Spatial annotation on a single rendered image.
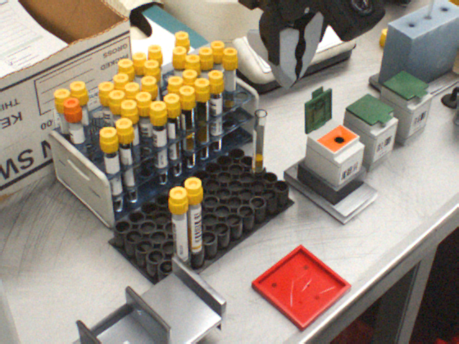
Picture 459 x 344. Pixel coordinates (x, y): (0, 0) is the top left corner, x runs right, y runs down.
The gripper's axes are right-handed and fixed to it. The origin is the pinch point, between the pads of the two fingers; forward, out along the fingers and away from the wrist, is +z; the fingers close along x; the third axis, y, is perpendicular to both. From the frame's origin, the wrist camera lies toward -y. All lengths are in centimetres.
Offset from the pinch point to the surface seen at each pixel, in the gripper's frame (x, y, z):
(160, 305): 24.2, -8.7, 7.3
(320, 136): 1.1, -5.3, 3.6
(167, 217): 16.8, 0.2, 9.0
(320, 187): 2.4, -7.3, 8.6
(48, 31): 10.0, 32.9, 6.9
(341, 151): 0.8, -8.0, 3.9
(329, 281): 9.0, -15.1, 11.1
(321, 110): -0.4, -3.8, 1.9
